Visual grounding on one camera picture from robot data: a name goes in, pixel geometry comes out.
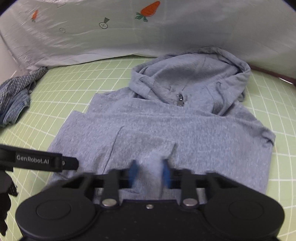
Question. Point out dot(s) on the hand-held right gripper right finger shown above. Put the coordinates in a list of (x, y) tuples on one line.
[(166, 173)]

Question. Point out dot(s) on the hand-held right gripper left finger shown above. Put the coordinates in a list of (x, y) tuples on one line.
[(133, 174)]

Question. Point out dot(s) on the grey hoodie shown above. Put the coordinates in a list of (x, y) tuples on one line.
[(185, 129)]

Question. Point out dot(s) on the person's left hand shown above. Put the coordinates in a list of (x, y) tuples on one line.
[(5, 204)]

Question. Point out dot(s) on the blue denim jeans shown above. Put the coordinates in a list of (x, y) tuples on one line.
[(16, 109)]

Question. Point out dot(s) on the blue plaid shirt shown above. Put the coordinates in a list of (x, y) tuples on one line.
[(16, 88)]

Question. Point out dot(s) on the green grid mat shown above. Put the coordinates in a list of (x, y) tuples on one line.
[(277, 185)]

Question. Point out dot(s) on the white carrot print sheet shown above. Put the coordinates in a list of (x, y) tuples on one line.
[(115, 30)]

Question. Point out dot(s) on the brown wooden edge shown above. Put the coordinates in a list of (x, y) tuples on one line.
[(277, 76)]

